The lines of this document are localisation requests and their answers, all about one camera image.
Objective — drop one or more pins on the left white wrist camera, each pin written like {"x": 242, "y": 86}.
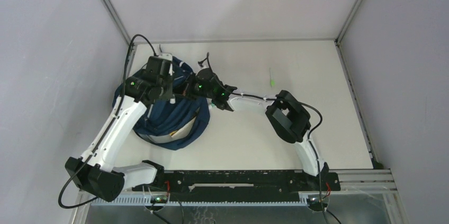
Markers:
{"x": 169, "y": 57}

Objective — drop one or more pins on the yellow Little Prince book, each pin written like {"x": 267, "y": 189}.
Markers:
{"x": 182, "y": 132}

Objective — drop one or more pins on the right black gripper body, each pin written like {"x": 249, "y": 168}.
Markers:
{"x": 194, "y": 89}

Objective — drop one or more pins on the white marker green cap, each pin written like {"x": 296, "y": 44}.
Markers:
{"x": 272, "y": 81}

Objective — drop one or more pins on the navy blue student backpack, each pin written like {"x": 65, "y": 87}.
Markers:
{"x": 163, "y": 118}

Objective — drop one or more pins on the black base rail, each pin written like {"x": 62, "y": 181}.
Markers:
{"x": 243, "y": 186}

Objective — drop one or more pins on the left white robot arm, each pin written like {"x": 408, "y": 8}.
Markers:
{"x": 95, "y": 171}

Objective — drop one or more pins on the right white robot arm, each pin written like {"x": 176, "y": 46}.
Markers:
{"x": 289, "y": 118}

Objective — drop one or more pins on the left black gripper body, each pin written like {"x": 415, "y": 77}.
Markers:
{"x": 167, "y": 89}

